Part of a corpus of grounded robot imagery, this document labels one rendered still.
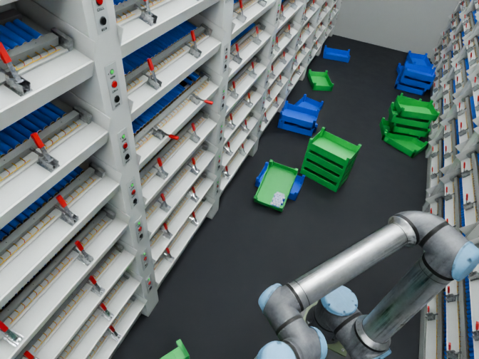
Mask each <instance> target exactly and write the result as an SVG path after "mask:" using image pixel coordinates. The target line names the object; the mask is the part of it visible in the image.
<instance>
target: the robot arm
mask: <svg viewBox="0 0 479 359"><path fill-rule="evenodd" d="M415 245H419V246H420V247H421V248H422V249H423V250H424V251H425V252H424V253H423V255H422V257H421V258H420V259H419V260H418V261H417V262H416V263H415V264H414V265H413V267H412V268H411V269H410V270H409V271H408V272H407V273H406V274H405V276H404V277H403V278H402V279H401V280H400V281H399V282H398V283H397V284H396V285H395V286H394V287H393V288H392V289H391V290H390V291H389V292H388V294H387V295H386V296H385V297H384V298H383V299H382V300H381V301H380V303H379V304H378V305H377V306H376V307H375V308H374V309H373V310H372V311H371V312H370V314H368V315H362V314H361V312H360V311H359V310H358V308H357V307H358V301H357V298H356V296H355V294H354V293H353V292H352V291H351V290H350V289H349V288H347V287H345V286H342V285H344V284H345V283H346V282H348V281H350V280H352V279H353V278H355V277H356V276H358V275H359V274H361V273H363V272H364V271H365V270H367V269H369V268H371V267H372V266H374V265H375V264H377V263H378V262H380V261H382V260H383V259H385V258H386V257H388V256H390V255H391V254H393V253H394V252H396V251H398V250H399V249H401V248H402V247H404V246H407V247H413V246H415ZM478 264H479V249H478V248H477V247H476V246H475V245H474V243H473V242H471V241H469V240H468V239H466V238H465V237H464V236H463V235H462V234H461V233H460V232H459V231H457V230H456V229H455V228H454V227H452V226H451V225H450V224H449V223H448V222H447V221H446V220H445V219H443V218H441V217H439V216H437V215H434V214H431V213H428V212H421V211H406V212H399V213H398V214H395V215H393V216H392V217H390V218H389V220H388V224H387V225H386V226H384V227H382V228H381V229H379V230H378V231H375V232H374V233H373V234H371V235H369V236H367V237H366V238H364V239H362V240H361V241H359V242H357V243H356V244H354V245H353V246H350V247H349V248H348V249H346V250H344V251H342V252H341V253H339V254H337V255H336V256H334V257H332V258H331V259H329V260H328V261H325V262H324V263H322V264H321V265H319V266H317V267H316V268H314V269H312V270H311V271H309V272H307V273H306V274H304V275H303V276H300V277H299V278H297V279H295V280H294V281H292V282H291V283H287V284H286V285H284V286H282V285H281V284H279V283H276V284H274V285H272V286H270V287H269V288H267V289H266V290H265V291H264V292H263V293H262V295H261V296H260V297H259V300H258V304H259V306H260V308H261V309H262V313H263V314H264V315H265V316H266V318H267V320H268V321H269V323H270V325H271V327H272V328H273V329H274V332H275V333H276V334H277V337H278V339H279V340H280V341H272V342H270V343H268V344H266V345H264V346H263V347H262V348H261V350H260V351H259V352H258V354H257V356H256V357H255V358H254V359H325V357H326V355H327V344H334V343H337V342H338V341H339V342H340V343H341V344H342V345H343V347H344V349H345V350H346V352H347V353H348V354H349V355H350V357H351V359H384V358H385V357H386V356H388V355H390V354H391V350H390V348H389V346H390V344H391V337H392V336H393V335H394V334H395V333H396V332H397V331H398V330H399V329H401V328H402V327H403V326H404V325H405V324H406V323H407V322H408V321H409V320H411V319H412V317H414V316H415V315H416V314H417V312H419V311H420V310H421V309H422V308H423V307H424V306H425V305H426V304H427V303H428V302H429V301H431V300H432V299H433V298H434V297H435V296H436V295H437V294H438V293H439V292H441V291H442V290H443V289H444V288H445V287H446V286H447V285H448V284H449V283H450V282H451V281H454V280H456V281H461V280H463V279H464V278H465V277H466V276H467V275H468V274H469V273H470V272H471V271H473V269H474V268H475V267H476V266H477V265H478ZM317 301H319V302H318V303H317V304H316V305H315V306H312V307H311V308H310V309H309V311H308V313H307V316H306V322H305V320H304V319H303V318H302V316H301V314H300V313H301V312H302V311H304V309H305V308H307V307H308V306H310V305H312V304H313V303H315V302H317Z"/></svg>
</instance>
